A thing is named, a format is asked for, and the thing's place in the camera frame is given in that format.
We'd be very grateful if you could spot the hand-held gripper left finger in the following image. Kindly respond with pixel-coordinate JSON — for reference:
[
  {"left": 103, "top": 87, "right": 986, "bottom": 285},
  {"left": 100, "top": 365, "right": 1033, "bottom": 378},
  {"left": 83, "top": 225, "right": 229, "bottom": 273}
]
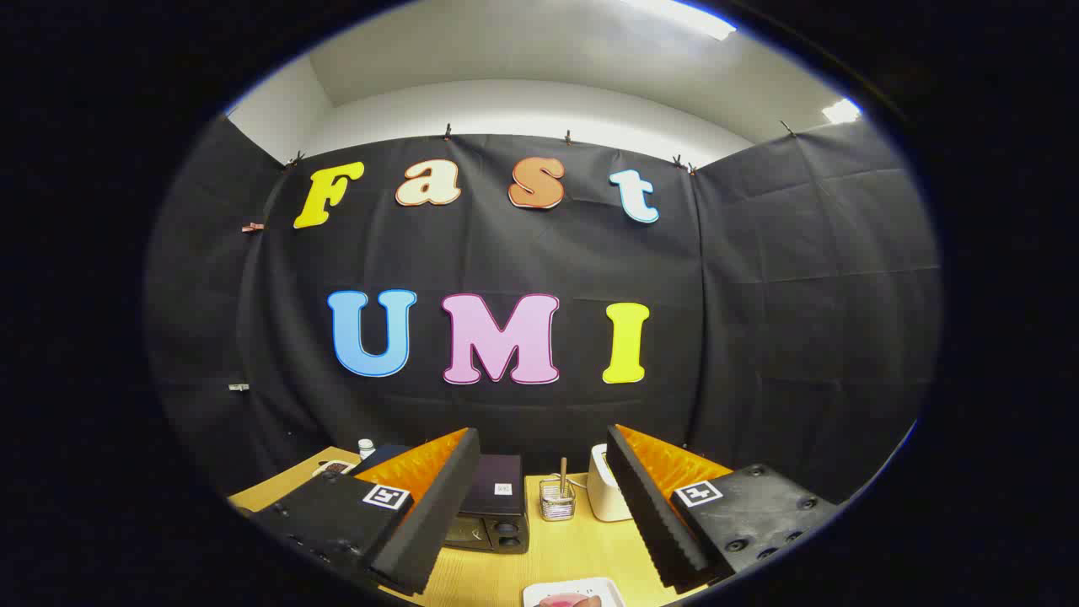
[{"left": 251, "top": 427, "right": 481, "bottom": 596}]

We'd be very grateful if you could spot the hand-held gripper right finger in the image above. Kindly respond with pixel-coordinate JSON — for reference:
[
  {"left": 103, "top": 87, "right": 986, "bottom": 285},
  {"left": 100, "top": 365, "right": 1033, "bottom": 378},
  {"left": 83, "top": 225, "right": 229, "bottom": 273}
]
[{"left": 606, "top": 423, "right": 842, "bottom": 593}]

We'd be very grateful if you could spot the black toaster oven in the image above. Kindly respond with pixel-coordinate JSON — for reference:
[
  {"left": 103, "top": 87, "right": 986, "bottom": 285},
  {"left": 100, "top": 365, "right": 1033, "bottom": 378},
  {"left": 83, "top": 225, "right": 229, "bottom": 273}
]
[{"left": 352, "top": 444, "right": 530, "bottom": 555}]

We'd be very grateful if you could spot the white square plate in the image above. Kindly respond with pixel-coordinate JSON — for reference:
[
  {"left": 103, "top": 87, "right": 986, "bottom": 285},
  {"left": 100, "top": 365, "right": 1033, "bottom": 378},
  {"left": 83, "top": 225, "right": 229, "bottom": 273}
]
[{"left": 523, "top": 577, "right": 626, "bottom": 607}]

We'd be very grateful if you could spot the cream white toaster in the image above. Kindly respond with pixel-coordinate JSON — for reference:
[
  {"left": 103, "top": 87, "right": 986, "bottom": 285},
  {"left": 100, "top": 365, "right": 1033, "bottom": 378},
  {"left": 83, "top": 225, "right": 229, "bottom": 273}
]
[{"left": 588, "top": 443, "right": 633, "bottom": 523}]

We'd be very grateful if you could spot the black backdrop cloth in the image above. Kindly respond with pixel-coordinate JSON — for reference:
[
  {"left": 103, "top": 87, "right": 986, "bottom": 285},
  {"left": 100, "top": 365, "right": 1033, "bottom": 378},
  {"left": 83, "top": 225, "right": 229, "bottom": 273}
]
[{"left": 143, "top": 116, "right": 943, "bottom": 507}]

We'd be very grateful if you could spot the row of black clips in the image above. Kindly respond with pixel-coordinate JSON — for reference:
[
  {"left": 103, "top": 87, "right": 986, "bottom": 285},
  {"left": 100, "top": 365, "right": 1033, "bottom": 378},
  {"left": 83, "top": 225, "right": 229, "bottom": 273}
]
[{"left": 287, "top": 122, "right": 797, "bottom": 171}]

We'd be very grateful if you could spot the small wire basket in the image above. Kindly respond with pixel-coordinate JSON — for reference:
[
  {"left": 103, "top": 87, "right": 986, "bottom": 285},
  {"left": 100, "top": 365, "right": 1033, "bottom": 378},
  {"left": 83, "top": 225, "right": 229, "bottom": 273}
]
[{"left": 539, "top": 476, "right": 577, "bottom": 522}]

